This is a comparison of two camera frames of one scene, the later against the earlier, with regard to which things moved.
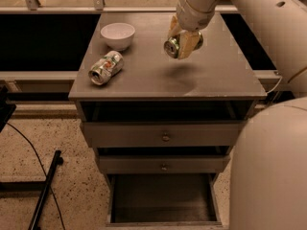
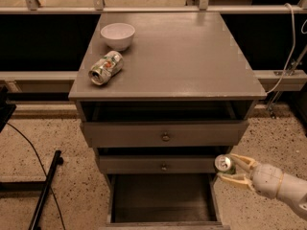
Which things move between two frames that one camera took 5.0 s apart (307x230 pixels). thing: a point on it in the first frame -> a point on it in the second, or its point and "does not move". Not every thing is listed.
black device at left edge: (6, 108) does not move
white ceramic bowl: (118, 35) does not move
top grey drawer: (158, 134) does not move
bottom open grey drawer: (167, 199) does not move
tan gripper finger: (188, 40) -> (242, 179)
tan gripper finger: (175, 28) -> (245, 161)
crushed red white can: (106, 66) does not move
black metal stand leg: (35, 222) does not move
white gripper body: (193, 17) -> (266, 180)
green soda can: (172, 45) -> (223, 162)
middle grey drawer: (168, 164) does not move
